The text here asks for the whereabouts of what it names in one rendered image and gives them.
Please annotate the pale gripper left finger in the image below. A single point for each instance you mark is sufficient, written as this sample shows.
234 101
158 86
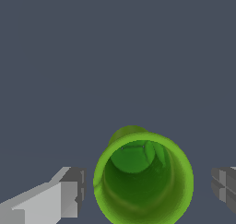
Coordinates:
49 200

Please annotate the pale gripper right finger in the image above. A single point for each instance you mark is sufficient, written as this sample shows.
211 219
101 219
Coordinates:
226 184

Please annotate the green cup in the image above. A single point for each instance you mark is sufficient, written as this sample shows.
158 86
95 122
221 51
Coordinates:
141 200

